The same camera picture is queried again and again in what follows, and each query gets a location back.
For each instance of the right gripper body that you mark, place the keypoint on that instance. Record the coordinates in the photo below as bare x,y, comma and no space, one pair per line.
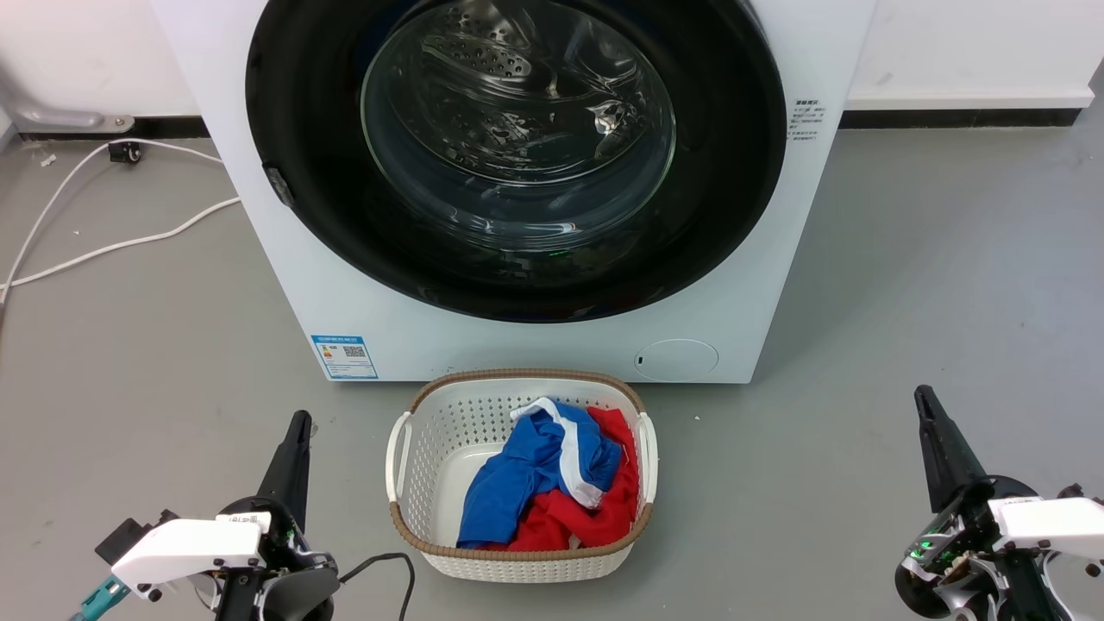
957,569

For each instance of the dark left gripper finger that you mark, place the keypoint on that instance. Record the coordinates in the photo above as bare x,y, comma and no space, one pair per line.
283,474
300,483

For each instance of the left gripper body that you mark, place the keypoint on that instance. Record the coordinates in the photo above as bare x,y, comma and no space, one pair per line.
289,578

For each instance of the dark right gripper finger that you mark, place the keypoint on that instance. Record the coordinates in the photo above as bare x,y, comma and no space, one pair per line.
962,466
936,466

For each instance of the white front-load washing machine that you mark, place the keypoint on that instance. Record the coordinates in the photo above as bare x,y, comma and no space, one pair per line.
285,285

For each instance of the round black glass washer door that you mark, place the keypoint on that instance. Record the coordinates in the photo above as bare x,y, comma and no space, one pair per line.
302,95

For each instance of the blue energy label sticker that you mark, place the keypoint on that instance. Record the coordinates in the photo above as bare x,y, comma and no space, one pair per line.
344,357

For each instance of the white perforated laundry basket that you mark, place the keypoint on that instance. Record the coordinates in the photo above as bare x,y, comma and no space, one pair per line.
440,448

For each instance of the teal connector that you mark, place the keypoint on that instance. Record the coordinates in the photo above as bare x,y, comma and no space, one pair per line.
102,597

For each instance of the blue garment with white trim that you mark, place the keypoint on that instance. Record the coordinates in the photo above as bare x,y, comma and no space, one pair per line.
517,474

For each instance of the round white filter cover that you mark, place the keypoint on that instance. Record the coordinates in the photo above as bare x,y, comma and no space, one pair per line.
677,360

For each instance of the red garment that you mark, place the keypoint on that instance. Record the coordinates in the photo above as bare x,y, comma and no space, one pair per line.
595,517

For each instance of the small black plug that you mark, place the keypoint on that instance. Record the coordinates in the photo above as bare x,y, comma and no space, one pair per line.
126,153

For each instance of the small printed text sticker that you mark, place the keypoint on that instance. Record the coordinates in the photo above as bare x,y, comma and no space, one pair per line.
807,119

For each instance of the steel washer drum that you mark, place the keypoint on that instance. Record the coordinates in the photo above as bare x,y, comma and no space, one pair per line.
517,95

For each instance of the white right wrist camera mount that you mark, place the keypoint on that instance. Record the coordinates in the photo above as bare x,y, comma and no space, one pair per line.
1052,522

